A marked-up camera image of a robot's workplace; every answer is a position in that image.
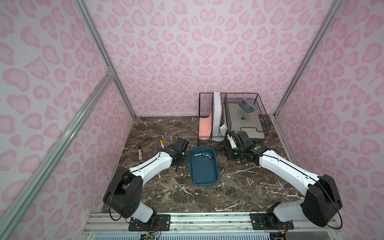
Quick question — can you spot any white document binder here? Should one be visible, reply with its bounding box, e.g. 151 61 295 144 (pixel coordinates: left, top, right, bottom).
212 92 223 142

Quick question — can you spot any aluminium mounting rail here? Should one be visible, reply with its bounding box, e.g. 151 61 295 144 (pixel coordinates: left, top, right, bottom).
81 212 344 240

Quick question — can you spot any black marker pen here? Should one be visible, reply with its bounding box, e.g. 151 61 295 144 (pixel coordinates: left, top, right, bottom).
138 145 143 164

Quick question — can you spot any pink folder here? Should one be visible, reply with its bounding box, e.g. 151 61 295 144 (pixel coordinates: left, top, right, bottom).
199 114 212 141

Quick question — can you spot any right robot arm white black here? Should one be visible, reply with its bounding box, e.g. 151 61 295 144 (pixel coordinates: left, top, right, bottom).
225 131 343 227

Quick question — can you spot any grey stapler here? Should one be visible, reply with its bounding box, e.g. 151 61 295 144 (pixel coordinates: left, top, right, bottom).
239 99 255 113

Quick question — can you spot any black wire mesh organizer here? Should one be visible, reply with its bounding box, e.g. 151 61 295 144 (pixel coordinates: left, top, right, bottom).
198 92 271 149

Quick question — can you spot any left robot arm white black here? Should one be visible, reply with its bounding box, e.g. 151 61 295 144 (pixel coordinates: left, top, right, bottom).
103 138 190 224

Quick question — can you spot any teal plastic storage box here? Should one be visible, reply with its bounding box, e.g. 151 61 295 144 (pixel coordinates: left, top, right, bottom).
189 147 220 187

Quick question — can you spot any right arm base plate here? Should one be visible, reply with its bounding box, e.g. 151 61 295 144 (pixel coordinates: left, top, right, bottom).
250 213 295 232

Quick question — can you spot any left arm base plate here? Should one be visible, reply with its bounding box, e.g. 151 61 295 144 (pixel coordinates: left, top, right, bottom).
129 214 171 232

